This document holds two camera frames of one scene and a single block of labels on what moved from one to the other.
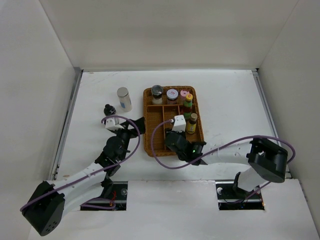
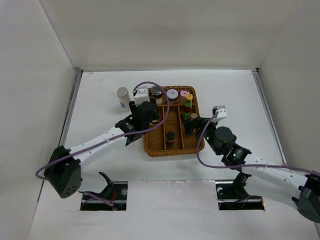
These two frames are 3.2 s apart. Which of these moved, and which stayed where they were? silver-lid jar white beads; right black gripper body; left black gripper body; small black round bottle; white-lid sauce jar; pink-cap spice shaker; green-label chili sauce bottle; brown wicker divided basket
Moved: right black gripper body; small black round bottle; left black gripper body
Stayed: pink-cap spice shaker; white-lid sauce jar; green-label chili sauce bottle; brown wicker divided basket; silver-lid jar white beads
